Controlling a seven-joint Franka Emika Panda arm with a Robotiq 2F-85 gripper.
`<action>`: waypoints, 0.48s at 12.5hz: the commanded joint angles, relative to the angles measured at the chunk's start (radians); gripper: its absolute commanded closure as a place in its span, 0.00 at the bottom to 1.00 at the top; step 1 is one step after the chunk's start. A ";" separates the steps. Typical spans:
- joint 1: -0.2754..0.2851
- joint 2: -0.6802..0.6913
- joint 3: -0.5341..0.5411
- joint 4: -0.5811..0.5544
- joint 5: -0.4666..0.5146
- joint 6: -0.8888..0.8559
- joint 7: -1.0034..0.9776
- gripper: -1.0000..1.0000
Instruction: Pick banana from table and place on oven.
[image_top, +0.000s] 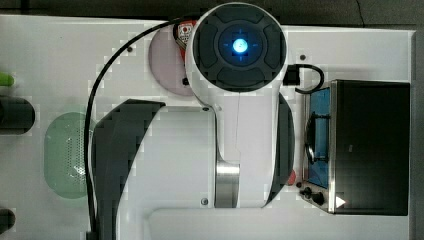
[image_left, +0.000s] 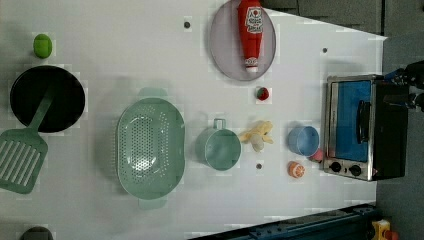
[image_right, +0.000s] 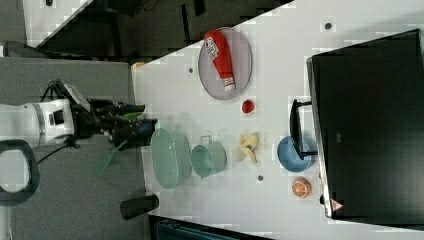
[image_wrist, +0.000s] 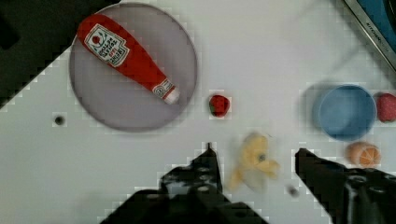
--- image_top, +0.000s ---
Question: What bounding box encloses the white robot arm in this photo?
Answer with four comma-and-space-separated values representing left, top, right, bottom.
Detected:
89, 2, 294, 240

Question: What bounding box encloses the black toaster oven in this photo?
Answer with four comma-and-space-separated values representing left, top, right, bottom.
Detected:
300, 80, 410, 216

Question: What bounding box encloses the red ketchup bottle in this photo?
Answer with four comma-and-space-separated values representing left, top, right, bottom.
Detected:
172, 20, 197, 60

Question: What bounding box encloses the large red strawberry toy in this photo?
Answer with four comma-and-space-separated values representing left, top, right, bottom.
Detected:
287, 170, 296, 186

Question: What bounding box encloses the green oval colander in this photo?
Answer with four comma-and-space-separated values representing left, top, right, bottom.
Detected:
44, 112, 87, 199

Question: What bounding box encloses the black frying pan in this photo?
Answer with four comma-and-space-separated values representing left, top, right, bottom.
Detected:
0, 96, 35, 135

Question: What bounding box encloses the green lime toy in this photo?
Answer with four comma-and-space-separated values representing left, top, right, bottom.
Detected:
0, 73, 15, 87

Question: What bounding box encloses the dark round object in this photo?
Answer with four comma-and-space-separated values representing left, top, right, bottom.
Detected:
0, 209, 16, 234

